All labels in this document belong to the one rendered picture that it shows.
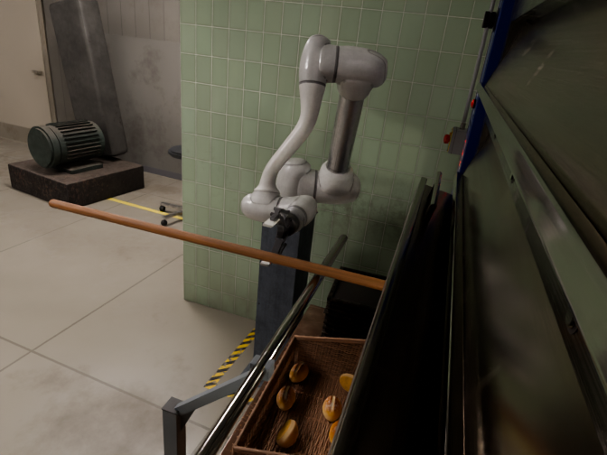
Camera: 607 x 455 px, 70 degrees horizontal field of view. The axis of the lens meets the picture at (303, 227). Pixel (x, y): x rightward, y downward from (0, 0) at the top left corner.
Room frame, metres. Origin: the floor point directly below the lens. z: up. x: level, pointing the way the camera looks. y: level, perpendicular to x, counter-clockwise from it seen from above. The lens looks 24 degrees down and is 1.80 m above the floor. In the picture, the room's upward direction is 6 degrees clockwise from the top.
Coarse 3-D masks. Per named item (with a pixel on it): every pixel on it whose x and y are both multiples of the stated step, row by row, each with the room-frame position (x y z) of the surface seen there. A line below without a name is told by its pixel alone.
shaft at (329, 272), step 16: (64, 208) 1.34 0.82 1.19; (80, 208) 1.33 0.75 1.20; (128, 224) 1.27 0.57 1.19; (144, 224) 1.26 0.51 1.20; (192, 240) 1.20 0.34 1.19; (208, 240) 1.19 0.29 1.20; (256, 256) 1.14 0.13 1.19; (272, 256) 1.13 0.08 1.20; (288, 256) 1.13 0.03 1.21; (320, 272) 1.08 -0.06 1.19; (336, 272) 1.07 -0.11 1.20
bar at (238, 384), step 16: (336, 256) 1.25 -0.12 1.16; (304, 304) 0.95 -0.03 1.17; (288, 320) 0.86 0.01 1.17; (272, 352) 0.75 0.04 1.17; (256, 368) 0.69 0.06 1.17; (272, 368) 0.71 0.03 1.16; (224, 384) 0.74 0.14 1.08; (240, 384) 0.72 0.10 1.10; (256, 384) 0.65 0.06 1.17; (176, 400) 0.79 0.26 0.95; (192, 400) 0.75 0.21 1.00; (208, 400) 0.74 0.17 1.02; (240, 400) 0.60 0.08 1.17; (176, 416) 0.76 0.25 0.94; (224, 416) 0.56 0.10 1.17; (176, 432) 0.75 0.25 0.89; (224, 432) 0.53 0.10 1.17; (176, 448) 0.75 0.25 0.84; (208, 448) 0.50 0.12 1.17
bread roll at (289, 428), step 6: (288, 420) 1.06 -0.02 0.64; (288, 426) 1.02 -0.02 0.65; (294, 426) 1.03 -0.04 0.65; (282, 432) 1.01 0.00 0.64; (288, 432) 1.00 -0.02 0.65; (294, 432) 1.01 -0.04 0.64; (276, 438) 1.00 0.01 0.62; (282, 438) 0.98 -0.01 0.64; (288, 438) 0.98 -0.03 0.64; (294, 438) 1.00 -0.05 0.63; (282, 444) 0.97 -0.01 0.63; (288, 444) 0.98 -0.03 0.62
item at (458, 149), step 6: (456, 132) 1.83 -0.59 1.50; (462, 132) 1.83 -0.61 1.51; (450, 138) 1.87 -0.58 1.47; (456, 138) 1.83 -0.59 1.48; (462, 138) 1.82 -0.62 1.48; (450, 144) 1.84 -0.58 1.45; (456, 144) 1.83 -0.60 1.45; (462, 144) 1.82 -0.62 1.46; (450, 150) 1.83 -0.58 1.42; (456, 150) 1.83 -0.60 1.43
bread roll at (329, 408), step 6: (330, 396) 1.18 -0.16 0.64; (324, 402) 1.17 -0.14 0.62; (330, 402) 1.15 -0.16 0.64; (336, 402) 1.15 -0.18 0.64; (324, 408) 1.14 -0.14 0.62; (330, 408) 1.13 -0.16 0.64; (336, 408) 1.13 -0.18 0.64; (324, 414) 1.12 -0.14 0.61; (330, 414) 1.11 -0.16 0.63; (336, 414) 1.12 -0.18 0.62; (330, 420) 1.10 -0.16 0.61
